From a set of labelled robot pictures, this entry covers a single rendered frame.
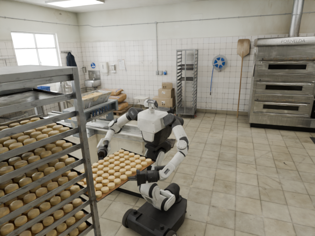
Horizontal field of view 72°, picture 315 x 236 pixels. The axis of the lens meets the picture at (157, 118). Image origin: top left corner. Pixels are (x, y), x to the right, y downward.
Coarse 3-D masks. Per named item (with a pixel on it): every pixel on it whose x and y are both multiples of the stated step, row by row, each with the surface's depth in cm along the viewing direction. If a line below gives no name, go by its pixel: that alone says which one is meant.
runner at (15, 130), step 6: (60, 114) 102; (66, 114) 105; (72, 114) 107; (42, 120) 96; (48, 120) 98; (54, 120) 100; (60, 120) 103; (18, 126) 88; (24, 126) 90; (30, 126) 92; (36, 126) 94; (0, 132) 83; (6, 132) 85; (12, 132) 87; (18, 132) 89; (0, 138) 84
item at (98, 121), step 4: (52, 116) 357; (96, 120) 317; (100, 120) 314; (100, 124) 315; (104, 124) 312; (108, 124) 309; (128, 124) 296; (128, 128) 295; (132, 128) 292; (136, 128) 289
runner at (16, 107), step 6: (54, 96) 98; (60, 96) 101; (66, 96) 103; (72, 96) 106; (30, 102) 90; (36, 102) 92; (42, 102) 94; (48, 102) 97; (54, 102) 99; (0, 108) 82; (6, 108) 84; (12, 108) 85; (18, 108) 87; (24, 108) 89; (30, 108) 91; (0, 114) 82
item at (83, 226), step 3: (84, 222) 133; (81, 225) 131; (84, 225) 131; (87, 225) 133; (75, 228) 129; (78, 228) 129; (81, 228) 129; (84, 228) 130; (72, 231) 127; (75, 231) 127; (78, 231) 129; (81, 231) 129; (69, 234) 126; (72, 234) 125; (75, 234) 125; (78, 234) 127
